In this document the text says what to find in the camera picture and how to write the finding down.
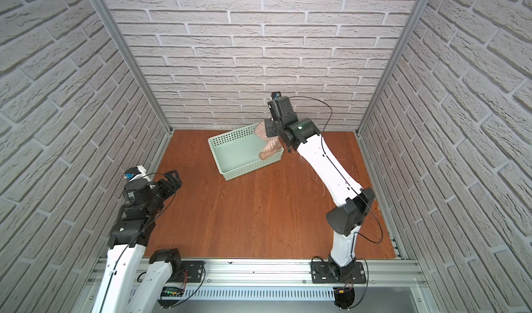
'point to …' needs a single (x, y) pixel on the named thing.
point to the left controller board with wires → (178, 291)
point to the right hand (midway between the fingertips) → (266, 123)
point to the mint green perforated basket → (236, 152)
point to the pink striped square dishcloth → (273, 146)
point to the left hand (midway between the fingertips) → (166, 172)
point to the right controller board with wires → (344, 296)
